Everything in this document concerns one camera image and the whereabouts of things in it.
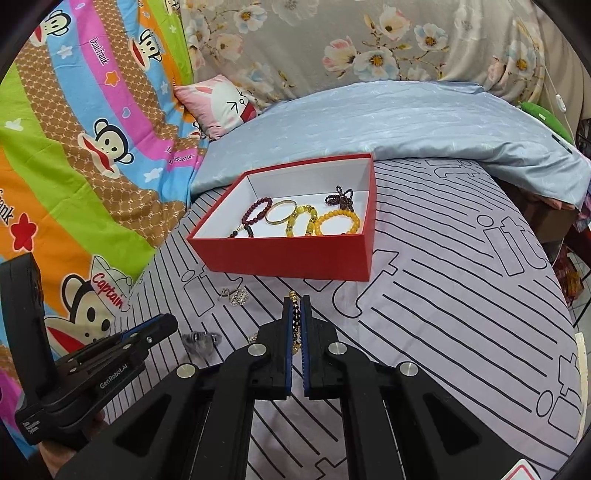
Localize light blue pillow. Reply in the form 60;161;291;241
189;79;591;210

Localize orange bead bracelet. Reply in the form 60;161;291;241
315;209;361;236

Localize dark garnet bead bracelet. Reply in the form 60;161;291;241
324;185;355;212

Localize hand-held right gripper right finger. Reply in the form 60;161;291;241
300;298;539;480

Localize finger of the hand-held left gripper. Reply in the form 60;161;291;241
122;314;178;352

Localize rose gold bangle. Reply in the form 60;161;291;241
264;198;298;226

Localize red cardboard box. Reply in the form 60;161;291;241
187;154;376;281

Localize dark brown bead bracelet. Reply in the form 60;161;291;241
288;291;305;356

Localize yellow glass bead bracelet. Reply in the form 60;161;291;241
285;203;319;237

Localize silver wristwatch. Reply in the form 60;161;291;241
181;331;220;357

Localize pink rabbit pillow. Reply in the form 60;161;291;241
174;75;262;140

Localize beige pleated cloth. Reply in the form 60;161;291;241
538;4;591;134

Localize person's left hand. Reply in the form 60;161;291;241
39;406;108;480

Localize grey striped bed sheet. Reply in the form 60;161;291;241
92;157;585;480

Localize white cable with switch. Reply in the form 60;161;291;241
531;28;575;144

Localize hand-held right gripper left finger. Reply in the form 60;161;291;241
55;298;301;480

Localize brown cardboard box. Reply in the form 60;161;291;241
501;180;578;243

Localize red and white card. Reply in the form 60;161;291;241
501;459;546;480

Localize green plush item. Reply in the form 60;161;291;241
517;100;573;139

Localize cartoon monkey printed blanket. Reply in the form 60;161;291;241
0;0;211;444

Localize red bead bracelet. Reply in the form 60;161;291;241
228;197;273;240

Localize colourful packets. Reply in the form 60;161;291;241
551;244;583;305

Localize grey floral bed sheet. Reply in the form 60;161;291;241
180;0;548;114

